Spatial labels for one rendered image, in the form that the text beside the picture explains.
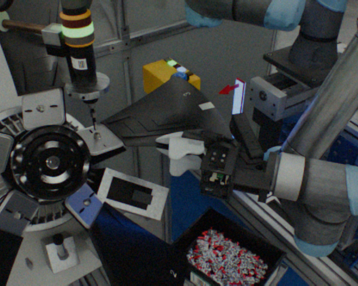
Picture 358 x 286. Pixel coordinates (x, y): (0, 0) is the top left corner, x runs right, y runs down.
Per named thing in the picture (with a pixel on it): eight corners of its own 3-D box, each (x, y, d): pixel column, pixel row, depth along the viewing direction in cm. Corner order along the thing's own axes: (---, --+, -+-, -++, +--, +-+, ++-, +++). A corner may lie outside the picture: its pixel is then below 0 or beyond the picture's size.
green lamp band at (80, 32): (56, 34, 55) (55, 26, 54) (73, 22, 58) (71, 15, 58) (83, 39, 54) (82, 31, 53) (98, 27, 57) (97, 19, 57)
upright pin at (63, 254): (56, 255, 78) (49, 235, 73) (66, 249, 78) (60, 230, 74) (60, 262, 76) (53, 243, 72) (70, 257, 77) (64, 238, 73)
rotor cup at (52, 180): (-19, 161, 67) (-21, 157, 55) (48, 110, 72) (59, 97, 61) (38, 221, 70) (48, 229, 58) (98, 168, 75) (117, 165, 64)
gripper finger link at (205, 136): (181, 130, 65) (232, 142, 63) (184, 124, 66) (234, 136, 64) (181, 149, 69) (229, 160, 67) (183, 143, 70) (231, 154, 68)
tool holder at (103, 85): (46, 93, 61) (31, 36, 55) (70, 72, 66) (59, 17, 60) (96, 103, 59) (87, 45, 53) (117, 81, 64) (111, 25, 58)
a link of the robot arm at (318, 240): (309, 209, 78) (323, 170, 71) (343, 255, 70) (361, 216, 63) (275, 218, 76) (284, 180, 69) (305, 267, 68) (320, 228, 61)
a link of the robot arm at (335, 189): (364, 231, 61) (382, 195, 55) (293, 215, 63) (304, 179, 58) (361, 195, 66) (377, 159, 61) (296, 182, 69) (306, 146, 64)
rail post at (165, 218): (164, 267, 182) (158, 140, 133) (170, 263, 184) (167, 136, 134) (169, 273, 179) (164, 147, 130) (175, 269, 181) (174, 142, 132)
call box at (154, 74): (143, 95, 121) (141, 65, 114) (170, 85, 125) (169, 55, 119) (172, 120, 111) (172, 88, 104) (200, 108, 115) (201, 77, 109)
